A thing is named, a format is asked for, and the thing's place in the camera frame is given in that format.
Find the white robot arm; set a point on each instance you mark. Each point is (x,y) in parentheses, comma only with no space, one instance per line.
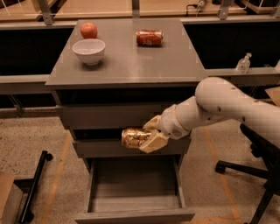
(215,100)

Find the clear sanitizer bottle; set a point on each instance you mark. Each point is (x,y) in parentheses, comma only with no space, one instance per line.
(243,64)

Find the cardboard box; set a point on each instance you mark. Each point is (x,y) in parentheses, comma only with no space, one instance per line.
(10,198)

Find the white ceramic bowl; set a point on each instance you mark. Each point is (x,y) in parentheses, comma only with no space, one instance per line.
(89,51)

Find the grey open bottom drawer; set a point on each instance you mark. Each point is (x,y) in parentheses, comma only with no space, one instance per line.
(135,190)

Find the red soda can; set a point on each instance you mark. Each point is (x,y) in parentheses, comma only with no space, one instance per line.
(149,37)

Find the orange patterned can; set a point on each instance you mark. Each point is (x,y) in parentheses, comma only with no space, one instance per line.
(134,138)

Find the red apple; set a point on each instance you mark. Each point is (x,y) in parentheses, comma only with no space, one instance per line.
(88,31)

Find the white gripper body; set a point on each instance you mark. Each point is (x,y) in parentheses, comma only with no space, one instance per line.
(171,123)

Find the grey top drawer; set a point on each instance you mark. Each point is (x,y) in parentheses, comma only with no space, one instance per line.
(86,117)

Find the grey middle drawer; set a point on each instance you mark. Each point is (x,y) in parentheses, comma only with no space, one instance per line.
(111,148)

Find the grey drawer cabinet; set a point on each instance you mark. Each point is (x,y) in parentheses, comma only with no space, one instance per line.
(129,73)

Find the black rolling stand base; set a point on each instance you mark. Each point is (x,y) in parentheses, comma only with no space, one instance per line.
(29,186)

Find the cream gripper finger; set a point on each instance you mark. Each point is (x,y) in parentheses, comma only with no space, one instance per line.
(153,123)
(156,141)

